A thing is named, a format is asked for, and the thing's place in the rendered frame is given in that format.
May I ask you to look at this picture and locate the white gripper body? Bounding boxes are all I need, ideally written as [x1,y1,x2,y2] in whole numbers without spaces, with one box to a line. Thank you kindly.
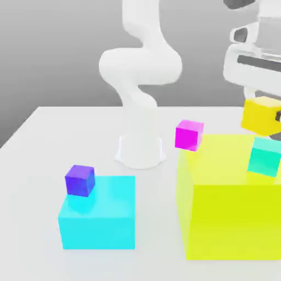
[222,43,281,98]

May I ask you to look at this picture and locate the small teal cube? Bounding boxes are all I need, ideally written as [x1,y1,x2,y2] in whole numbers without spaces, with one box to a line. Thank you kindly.
[247,136,281,178]

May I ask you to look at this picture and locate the large yellow-green box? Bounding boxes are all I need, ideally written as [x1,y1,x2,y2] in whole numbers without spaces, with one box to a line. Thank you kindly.
[175,133,281,261]

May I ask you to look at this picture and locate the small magenta cube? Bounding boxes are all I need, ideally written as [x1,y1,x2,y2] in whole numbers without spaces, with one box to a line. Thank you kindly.
[175,119,205,153]

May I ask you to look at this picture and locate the large cyan box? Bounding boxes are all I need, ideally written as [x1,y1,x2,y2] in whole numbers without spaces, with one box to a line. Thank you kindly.
[57,175,136,250]

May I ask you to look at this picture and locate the small purple cube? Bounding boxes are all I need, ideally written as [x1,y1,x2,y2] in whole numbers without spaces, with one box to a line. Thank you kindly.
[64,164,96,198]

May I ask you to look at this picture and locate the small yellow cube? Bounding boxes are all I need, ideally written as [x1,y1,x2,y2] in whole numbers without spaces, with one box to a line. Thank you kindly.
[240,95,281,137]

